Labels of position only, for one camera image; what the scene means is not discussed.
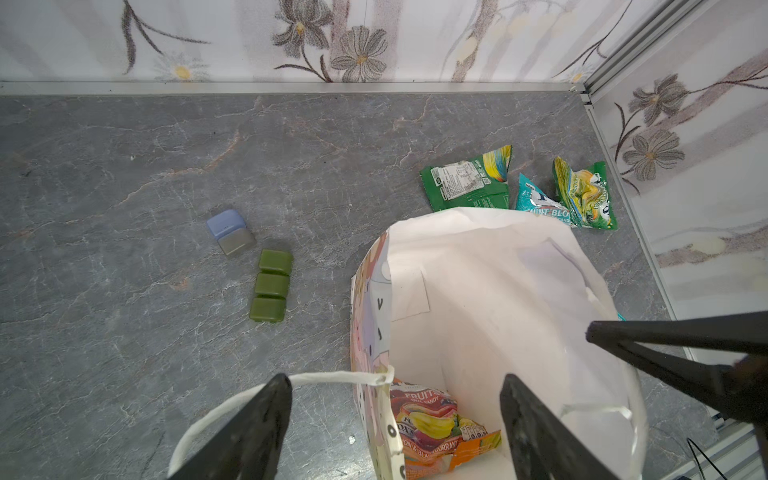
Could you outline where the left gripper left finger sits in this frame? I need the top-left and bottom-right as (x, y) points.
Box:
(167, 374), (293, 479)

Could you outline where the white paper bag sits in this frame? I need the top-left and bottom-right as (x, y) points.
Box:
(187, 208), (648, 479)

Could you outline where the orange fruit candy packet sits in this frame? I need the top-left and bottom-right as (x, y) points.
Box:
(390, 379), (502, 479)

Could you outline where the green fruit candy packet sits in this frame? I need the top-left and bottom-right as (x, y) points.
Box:
(553, 157), (618, 230)

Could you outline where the green block strip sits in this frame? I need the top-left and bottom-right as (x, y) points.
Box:
(249, 249), (293, 323)

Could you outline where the green snack packet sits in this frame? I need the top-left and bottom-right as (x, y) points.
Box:
(419, 145), (513, 212)

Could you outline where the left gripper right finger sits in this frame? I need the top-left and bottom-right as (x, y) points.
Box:
(499, 374), (616, 480)

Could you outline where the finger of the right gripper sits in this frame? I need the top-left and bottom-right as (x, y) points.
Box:
(585, 310), (768, 424)

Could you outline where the blue grey block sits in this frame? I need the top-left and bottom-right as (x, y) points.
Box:
(206, 209), (255, 256)

